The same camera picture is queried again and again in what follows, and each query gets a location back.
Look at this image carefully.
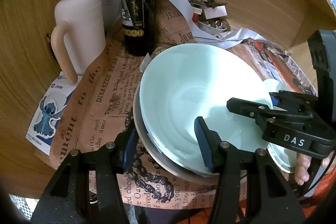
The mint green plate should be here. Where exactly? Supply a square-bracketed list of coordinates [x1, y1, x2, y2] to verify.
[267, 143, 297, 173]

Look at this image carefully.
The pinkish grey bowl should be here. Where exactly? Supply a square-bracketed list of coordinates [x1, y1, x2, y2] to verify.
[133, 84, 219, 185]

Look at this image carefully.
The mint green bowl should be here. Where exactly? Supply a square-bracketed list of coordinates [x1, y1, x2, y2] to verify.
[139, 43, 272, 177]

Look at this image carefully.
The white bowl with dark spots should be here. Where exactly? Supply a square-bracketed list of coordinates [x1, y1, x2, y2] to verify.
[146, 132, 166, 157]

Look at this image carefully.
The orange sleeve forearm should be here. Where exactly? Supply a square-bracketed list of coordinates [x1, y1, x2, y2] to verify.
[301, 160, 335, 217]

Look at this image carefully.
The right hand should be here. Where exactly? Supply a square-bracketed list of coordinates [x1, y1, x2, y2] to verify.
[294, 151, 336, 186]

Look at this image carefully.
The stitch cartoon sticker card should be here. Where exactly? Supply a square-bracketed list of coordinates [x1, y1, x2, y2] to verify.
[26, 73, 82, 155]

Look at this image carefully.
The vintage newspaper print mat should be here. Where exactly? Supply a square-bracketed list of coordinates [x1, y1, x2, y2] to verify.
[49, 22, 217, 210]

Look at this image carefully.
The white paper sheet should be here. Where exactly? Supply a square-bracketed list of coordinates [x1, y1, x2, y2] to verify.
[156, 0, 266, 50]

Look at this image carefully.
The small bowl of trinkets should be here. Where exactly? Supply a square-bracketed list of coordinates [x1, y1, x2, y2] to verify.
[198, 18, 231, 35]

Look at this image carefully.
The white folded card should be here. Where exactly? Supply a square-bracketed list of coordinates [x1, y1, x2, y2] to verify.
[203, 5, 227, 19]

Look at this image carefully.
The dark wine bottle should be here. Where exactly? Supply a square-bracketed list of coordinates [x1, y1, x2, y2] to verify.
[121, 0, 156, 56]

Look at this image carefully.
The pink mug with handle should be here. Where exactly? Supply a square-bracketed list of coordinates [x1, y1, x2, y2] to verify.
[51, 0, 106, 83]

